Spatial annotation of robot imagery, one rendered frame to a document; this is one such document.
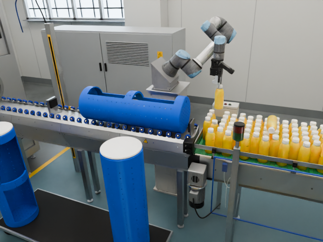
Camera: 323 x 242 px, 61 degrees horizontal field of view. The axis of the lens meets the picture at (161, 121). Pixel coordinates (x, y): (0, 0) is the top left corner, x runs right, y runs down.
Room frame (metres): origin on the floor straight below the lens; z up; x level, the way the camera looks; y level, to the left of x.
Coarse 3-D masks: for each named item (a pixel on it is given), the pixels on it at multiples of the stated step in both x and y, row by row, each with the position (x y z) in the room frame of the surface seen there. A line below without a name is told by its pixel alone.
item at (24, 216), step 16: (0, 144) 1.77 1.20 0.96; (16, 144) 1.99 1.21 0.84; (0, 160) 1.98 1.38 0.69; (16, 160) 2.01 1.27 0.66; (0, 176) 1.95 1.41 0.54; (16, 176) 2.01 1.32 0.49; (0, 192) 1.74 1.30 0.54; (16, 192) 2.00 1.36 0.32; (32, 192) 1.97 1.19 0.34; (0, 208) 1.76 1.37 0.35; (16, 208) 1.96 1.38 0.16; (32, 208) 1.95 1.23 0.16; (16, 224) 1.74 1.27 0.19
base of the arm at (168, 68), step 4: (164, 64) 2.39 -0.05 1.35; (168, 64) 2.35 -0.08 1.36; (172, 64) 2.33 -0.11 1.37; (164, 68) 2.35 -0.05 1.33; (168, 68) 2.34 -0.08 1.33; (172, 68) 2.33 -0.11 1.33; (176, 68) 2.33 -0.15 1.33; (164, 72) 2.34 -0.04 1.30; (168, 72) 2.33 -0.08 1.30; (172, 72) 2.34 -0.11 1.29; (176, 72) 2.36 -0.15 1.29; (172, 76) 2.35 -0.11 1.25
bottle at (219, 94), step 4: (220, 88) 1.90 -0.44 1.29; (216, 92) 1.90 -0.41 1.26; (220, 92) 1.89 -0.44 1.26; (216, 96) 1.90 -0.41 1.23; (220, 96) 1.89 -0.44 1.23; (216, 100) 1.90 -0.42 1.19; (220, 100) 1.89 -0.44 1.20; (216, 104) 1.90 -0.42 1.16; (220, 104) 1.89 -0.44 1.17; (216, 108) 1.89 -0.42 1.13; (220, 108) 1.89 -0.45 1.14
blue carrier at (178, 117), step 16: (80, 96) 2.12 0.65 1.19; (96, 96) 2.07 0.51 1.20; (112, 96) 2.28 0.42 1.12; (128, 96) 2.00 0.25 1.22; (80, 112) 2.09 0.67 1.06; (96, 112) 2.02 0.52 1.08; (112, 112) 1.96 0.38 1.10; (128, 112) 1.91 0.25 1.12; (144, 112) 1.86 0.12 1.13; (160, 112) 1.82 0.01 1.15; (176, 112) 1.78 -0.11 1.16; (160, 128) 1.84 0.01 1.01; (176, 128) 1.77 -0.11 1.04
